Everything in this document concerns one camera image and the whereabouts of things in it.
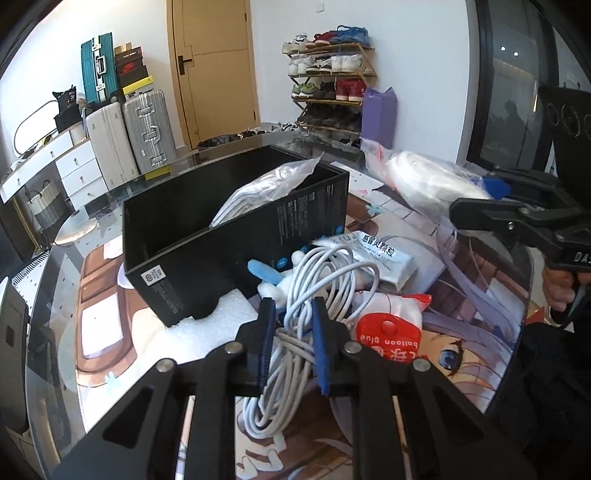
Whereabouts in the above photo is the oval black-framed mirror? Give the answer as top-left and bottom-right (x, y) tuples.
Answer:
(13, 99), (59, 156)

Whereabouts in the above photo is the right hand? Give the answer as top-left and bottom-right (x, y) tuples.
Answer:
(542, 266), (577, 312)

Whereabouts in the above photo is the teal hard suitcase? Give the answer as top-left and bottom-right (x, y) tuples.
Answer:
(81, 33), (119, 106)

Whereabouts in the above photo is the white hard suitcase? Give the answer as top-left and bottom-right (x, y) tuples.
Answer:
(86, 102), (139, 190)

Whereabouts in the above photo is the white desk with drawers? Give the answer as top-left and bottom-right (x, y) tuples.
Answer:
(1, 122), (107, 210)

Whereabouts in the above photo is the black cat-ear bag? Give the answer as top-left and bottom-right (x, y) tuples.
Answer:
(52, 86), (82, 133)

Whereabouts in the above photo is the wooden shoe rack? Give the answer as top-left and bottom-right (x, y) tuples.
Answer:
(281, 25), (378, 143)

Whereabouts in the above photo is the black waste bin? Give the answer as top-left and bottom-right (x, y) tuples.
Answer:
(197, 134), (242, 151)

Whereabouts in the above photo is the white rope coil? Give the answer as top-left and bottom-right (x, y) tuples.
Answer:
(359, 138), (493, 216)

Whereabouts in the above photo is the silver aluminium suitcase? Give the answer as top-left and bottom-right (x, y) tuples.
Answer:
(123, 89), (177, 174)

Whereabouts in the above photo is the red balloon glue packet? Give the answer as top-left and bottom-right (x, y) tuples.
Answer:
(352, 291), (432, 363)

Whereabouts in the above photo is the wooden door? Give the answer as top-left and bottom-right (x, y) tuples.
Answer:
(166, 0), (259, 150)

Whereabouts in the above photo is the black cardboard box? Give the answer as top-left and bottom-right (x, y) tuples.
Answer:
(122, 146), (349, 326)

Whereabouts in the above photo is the anime print table mat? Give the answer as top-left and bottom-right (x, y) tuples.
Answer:
(73, 161), (532, 480)

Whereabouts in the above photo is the white blue plush toy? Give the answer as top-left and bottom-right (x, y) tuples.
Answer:
(247, 259), (294, 308)

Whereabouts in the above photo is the purple shopping bag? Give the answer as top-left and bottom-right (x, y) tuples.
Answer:
(361, 87), (398, 149)

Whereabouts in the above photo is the white charging cable bundle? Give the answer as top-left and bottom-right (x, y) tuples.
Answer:
(239, 244), (382, 441)

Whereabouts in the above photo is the stack of shoe boxes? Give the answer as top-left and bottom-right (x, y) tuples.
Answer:
(114, 42), (153, 96)

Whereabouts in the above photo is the striped woven basket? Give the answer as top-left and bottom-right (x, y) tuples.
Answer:
(25, 180), (73, 232)

